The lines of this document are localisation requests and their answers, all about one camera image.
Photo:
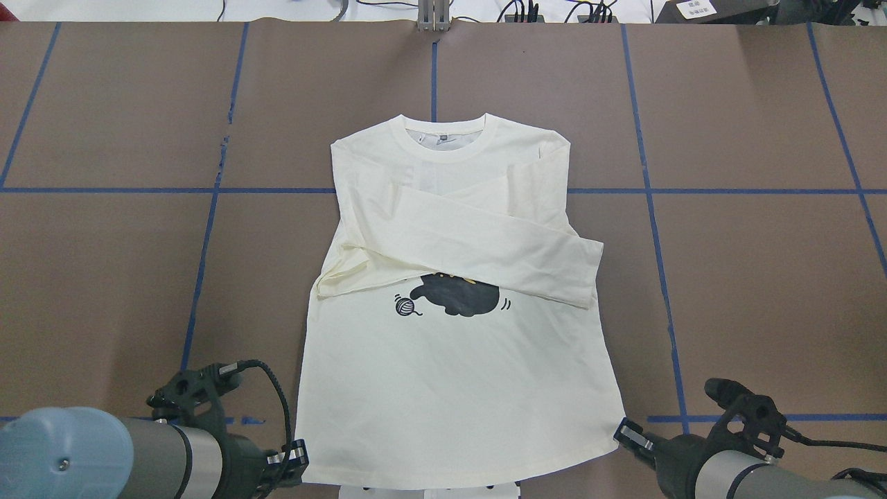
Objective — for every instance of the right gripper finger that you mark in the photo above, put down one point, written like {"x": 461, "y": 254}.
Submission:
{"x": 630, "y": 436}

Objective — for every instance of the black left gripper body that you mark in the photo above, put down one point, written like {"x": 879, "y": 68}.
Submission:
{"x": 244, "y": 463}

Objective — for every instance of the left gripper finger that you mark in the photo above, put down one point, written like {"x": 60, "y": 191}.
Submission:
{"x": 293, "y": 455}

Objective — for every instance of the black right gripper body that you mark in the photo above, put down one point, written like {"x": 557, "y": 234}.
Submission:
{"x": 675, "y": 463}

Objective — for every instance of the cream long-sleeve cat shirt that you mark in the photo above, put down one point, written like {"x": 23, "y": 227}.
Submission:
{"x": 453, "y": 336}

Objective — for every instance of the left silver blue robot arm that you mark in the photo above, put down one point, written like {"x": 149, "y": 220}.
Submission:
{"x": 86, "y": 453}

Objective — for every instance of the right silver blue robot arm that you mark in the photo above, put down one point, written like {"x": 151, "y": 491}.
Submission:
{"x": 726, "y": 464}

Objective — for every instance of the white mounting plate with bolts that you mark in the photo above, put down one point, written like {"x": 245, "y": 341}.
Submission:
{"x": 506, "y": 490}

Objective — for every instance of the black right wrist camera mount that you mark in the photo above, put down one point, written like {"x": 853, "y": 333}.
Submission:
{"x": 750, "y": 422}

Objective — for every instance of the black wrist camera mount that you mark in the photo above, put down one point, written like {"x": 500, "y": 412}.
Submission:
{"x": 750, "y": 422}
{"x": 192, "y": 398}

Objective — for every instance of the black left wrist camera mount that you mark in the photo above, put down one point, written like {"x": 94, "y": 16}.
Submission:
{"x": 192, "y": 398}

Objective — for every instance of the aluminium frame post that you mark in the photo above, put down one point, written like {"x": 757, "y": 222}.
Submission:
{"x": 433, "y": 15}

